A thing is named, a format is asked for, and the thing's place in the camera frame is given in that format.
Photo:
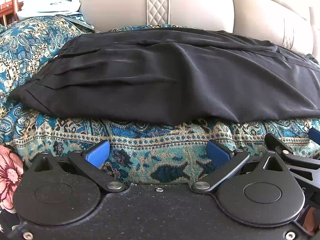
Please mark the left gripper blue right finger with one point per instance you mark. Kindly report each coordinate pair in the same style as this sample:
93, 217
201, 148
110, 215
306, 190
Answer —
228, 163

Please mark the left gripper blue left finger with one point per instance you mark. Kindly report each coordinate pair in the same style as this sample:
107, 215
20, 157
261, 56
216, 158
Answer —
87, 163

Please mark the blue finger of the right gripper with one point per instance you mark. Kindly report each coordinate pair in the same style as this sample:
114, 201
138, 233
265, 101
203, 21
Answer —
314, 135

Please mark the black pants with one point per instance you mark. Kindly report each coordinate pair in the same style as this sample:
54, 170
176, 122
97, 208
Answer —
173, 75

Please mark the right hand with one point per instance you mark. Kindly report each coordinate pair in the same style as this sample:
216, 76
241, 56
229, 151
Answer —
310, 222

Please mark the blue paisley sofa throw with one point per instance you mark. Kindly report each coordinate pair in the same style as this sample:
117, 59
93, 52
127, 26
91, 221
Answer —
139, 152

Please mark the pink floral fabric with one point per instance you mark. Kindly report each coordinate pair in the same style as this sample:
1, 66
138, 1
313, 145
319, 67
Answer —
11, 175

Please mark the light blue folded clothes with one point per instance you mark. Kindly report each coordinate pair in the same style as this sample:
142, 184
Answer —
48, 8

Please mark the wooden furniture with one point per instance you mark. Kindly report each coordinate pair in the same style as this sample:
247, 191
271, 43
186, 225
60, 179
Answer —
9, 11

